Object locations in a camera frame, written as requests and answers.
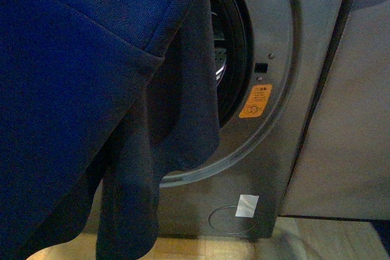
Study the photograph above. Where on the dark grey garment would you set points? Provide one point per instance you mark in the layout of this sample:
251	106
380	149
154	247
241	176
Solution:
172	126

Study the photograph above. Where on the dark blue garment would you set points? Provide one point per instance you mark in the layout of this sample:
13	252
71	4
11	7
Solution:
70	69

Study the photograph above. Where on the grey front-load washing machine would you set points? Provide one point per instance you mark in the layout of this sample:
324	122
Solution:
279	42

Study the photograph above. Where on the orange warning sticker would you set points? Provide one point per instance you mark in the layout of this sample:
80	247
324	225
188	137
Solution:
256	101

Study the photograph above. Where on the steel perforated washer drum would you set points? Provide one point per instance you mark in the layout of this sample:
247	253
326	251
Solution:
218	11

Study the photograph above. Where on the white tape label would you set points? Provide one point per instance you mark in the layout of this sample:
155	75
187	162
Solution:
246	206

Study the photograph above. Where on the grey cabinet beside washer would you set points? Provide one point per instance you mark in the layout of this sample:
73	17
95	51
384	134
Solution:
342	169

